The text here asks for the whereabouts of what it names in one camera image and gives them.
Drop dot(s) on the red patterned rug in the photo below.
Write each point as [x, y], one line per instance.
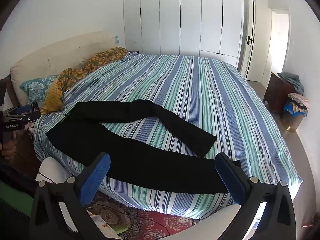
[150, 222]

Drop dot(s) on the white door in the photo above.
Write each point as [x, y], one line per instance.
[250, 17]

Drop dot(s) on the pile of mixed clothes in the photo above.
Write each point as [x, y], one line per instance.
[297, 103]

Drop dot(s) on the striped bed sheet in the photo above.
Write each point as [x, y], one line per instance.
[200, 92]

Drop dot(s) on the small wall sticker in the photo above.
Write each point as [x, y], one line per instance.
[116, 39]

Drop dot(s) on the mustard patterned pillow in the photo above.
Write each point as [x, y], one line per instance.
[52, 97]

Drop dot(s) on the dark wooden chest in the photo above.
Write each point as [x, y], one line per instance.
[275, 95]

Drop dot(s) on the beige padded headboard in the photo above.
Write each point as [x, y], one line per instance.
[62, 52]

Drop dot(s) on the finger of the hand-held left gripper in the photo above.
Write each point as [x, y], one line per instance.
[22, 109]
[30, 118]

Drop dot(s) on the white furniture piece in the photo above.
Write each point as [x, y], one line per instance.
[220, 225]

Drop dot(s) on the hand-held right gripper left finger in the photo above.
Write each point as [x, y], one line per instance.
[98, 175]

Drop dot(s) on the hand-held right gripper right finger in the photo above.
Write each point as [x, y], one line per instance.
[230, 177]

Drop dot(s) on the person's left hand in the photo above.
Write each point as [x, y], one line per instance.
[8, 153]

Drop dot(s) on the white wardrobe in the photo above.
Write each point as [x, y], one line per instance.
[190, 17]

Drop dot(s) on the green flat object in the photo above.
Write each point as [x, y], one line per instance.
[119, 229]

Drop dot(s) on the green cloth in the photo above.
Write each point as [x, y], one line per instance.
[12, 200]

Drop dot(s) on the orange floral blanket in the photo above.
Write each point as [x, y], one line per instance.
[100, 60]

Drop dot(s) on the black pants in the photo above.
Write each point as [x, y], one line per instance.
[125, 155]

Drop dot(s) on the teal patterned pillow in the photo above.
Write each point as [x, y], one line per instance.
[35, 87]

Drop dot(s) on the teal cloth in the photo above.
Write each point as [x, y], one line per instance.
[292, 80]

